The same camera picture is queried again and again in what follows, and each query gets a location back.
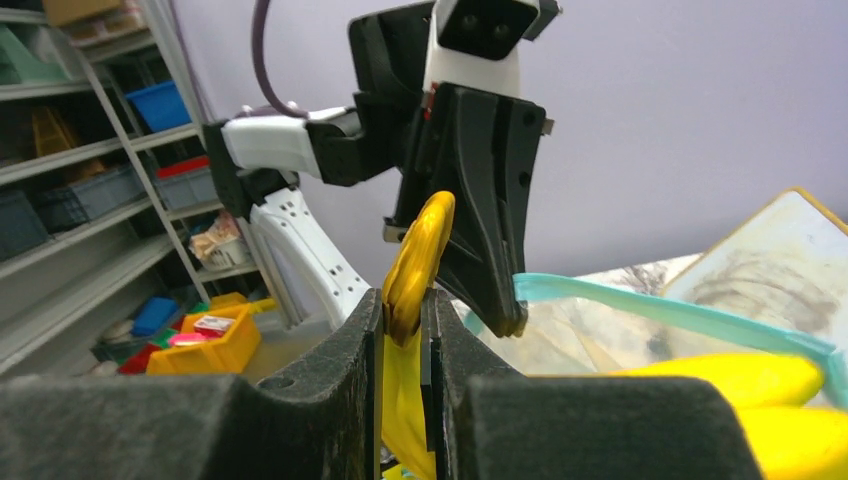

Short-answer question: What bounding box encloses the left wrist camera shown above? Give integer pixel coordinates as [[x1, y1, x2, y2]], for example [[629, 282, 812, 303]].
[[422, 0, 541, 98]]

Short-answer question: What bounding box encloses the blue storage bin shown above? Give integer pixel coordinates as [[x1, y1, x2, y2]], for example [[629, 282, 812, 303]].
[[126, 80, 192, 133]]

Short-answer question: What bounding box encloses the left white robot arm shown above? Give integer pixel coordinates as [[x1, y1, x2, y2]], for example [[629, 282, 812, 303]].
[[203, 1, 561, 337]]

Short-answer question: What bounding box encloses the yellow storage bin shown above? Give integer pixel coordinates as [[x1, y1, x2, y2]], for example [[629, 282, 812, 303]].
[[146, 304, 261, 375]]

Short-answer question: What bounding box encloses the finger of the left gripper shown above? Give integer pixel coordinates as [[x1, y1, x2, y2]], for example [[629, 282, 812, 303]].
[[433, 83, 546, 337]]

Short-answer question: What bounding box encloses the small whiteboard yellow frame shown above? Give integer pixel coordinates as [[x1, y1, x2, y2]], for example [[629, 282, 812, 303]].
[[662, 187, 847, 336]]

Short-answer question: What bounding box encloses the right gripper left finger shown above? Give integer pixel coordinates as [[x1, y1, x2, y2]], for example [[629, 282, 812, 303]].
[[1, 289, 382, 479]]

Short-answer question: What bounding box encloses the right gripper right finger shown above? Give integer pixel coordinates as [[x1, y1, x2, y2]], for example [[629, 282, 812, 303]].
[[420, 290, 761, 479]]

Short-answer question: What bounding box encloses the clear zip top bag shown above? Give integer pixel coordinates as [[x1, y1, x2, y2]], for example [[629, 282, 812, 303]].
[[454, 273, 847, 409]]

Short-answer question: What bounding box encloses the grey storage crate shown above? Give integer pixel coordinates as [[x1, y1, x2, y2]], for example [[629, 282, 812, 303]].
[[34, 165, 145, 233]]

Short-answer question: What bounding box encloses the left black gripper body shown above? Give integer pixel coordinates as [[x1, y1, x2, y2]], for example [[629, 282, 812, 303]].
[[347, 1, 560, 242]]

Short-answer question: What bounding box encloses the yellow banana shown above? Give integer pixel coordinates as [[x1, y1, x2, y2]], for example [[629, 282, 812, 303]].
[[381, 191, 455, 479], [616, 353, 847, 479]]

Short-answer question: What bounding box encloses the metal storage shelf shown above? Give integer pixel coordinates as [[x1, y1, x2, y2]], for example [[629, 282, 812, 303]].
[[1, 1, 265, 377]]

